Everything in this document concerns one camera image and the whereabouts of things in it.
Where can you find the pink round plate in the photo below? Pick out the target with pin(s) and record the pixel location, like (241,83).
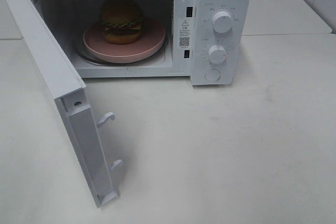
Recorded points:
(151,40)

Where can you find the toy burger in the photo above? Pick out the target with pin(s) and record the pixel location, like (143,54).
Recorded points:
(121,21)

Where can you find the white microwave oven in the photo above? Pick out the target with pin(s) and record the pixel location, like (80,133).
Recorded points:
(188,36)

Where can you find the glass microwave turntable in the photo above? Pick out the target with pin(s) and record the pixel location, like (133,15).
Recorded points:
(156,59)

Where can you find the white microwave door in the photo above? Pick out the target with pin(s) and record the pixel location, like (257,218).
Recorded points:
(68,92)

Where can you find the upper white power knob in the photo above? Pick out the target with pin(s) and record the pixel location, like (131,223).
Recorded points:
(222,21)

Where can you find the round white door button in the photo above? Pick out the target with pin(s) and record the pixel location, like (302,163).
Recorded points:
(212,75)

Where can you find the lower white timer knob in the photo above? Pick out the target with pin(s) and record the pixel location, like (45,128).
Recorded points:
(217,54)

